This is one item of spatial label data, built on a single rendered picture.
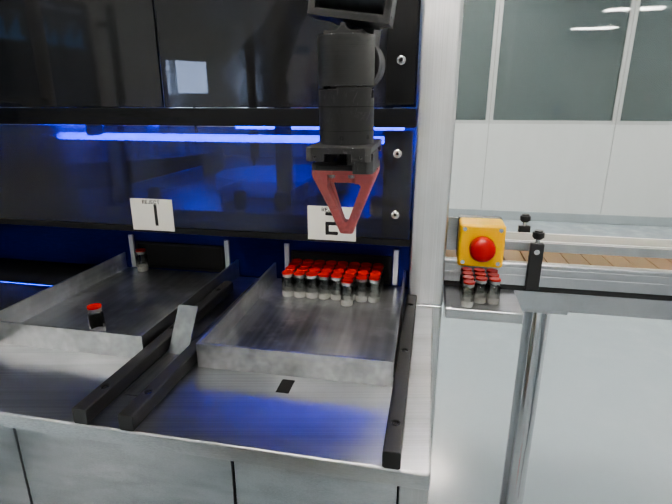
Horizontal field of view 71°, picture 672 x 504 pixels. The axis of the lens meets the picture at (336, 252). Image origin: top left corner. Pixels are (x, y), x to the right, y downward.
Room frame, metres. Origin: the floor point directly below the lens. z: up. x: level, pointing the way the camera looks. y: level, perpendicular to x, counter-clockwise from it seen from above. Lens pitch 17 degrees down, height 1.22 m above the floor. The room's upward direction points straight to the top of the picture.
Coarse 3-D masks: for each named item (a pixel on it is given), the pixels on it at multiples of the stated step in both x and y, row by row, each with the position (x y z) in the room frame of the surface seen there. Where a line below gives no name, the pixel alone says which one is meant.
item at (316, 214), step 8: (312, 208) 0.80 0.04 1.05; (320, 208) 0.80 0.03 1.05; (328, 208) 0.79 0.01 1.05; (344, 208) 0.79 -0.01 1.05; (352, 208) 0.79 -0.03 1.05; (312, 216) 0.80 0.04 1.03; (320, 216) 0.80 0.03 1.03; (328, 216) 0.79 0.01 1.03; (312, 224) 0.80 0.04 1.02; (320, 224) 0.80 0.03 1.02; (312, 232) 0.80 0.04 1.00; (320, 232) 0.80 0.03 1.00; (336, 240) 0.79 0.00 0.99; (344, 240) 0.79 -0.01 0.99; (352, 240) 0.79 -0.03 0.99
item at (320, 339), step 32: (256, 288) 0.78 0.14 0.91; (384, 288) 0.84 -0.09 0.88; (224, 320) 0.64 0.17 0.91; (256, 320) 0.70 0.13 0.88; (288, 320) 0.70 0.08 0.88; (320, 320) 0.70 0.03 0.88; (352, 320) 0.70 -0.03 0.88; (384, 320) 0.70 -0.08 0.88; (224, 352) 0.55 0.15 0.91; (256, 352) 0.55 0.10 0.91; (288, 352) 0.54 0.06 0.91; (320, 352) 0.60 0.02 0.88; (352, 352) 0.60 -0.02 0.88; (384, 352) 0.60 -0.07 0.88; (384, 384) 0.52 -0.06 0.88
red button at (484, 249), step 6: (474, 240) 0.72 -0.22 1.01; (480, 240) 0.71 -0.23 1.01; (486, 240) 0.71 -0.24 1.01; (474, 246) 0.72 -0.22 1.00; (480, 246) 0.71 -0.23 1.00; (486, 246) 0.71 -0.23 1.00; (492, 246) 0.71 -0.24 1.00; (474, 252) 0.71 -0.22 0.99; (480, 252) 0.71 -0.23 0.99; (486, 252) 0.71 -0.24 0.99; (492, 252) 0.71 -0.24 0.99; (474, 258) 0.72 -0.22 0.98; (480, 258) 0.71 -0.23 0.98; (486, 258) 0.71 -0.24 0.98
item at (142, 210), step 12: (132, 204) 0.87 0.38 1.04; (144, 204) 0.86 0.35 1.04; (156, 204) 0.86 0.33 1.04; (168, 204) 0.85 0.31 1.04; (132, 216) 0.87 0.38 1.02; (144, 216) 0.86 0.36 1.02; (168, 216) 0.85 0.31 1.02; (144, 228) 0.86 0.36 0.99; (156, 228) 0.86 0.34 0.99; (168, 228) 0.85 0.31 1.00
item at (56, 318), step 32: (64, 288) 0.79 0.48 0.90; (96, 288) 0.84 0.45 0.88; (128, 288) 0.84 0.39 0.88; (160, 288) 0.84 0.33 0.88; (192, 288) 0.84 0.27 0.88; (0, 320) 0.66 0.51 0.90; (32, 320) 0.70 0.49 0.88; (64, 320) 0.70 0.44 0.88; (128, 320) 0.70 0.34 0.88; (160, 320) 0.63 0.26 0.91; (96, 352) 0.60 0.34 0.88; (128, 352) 0.59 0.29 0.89
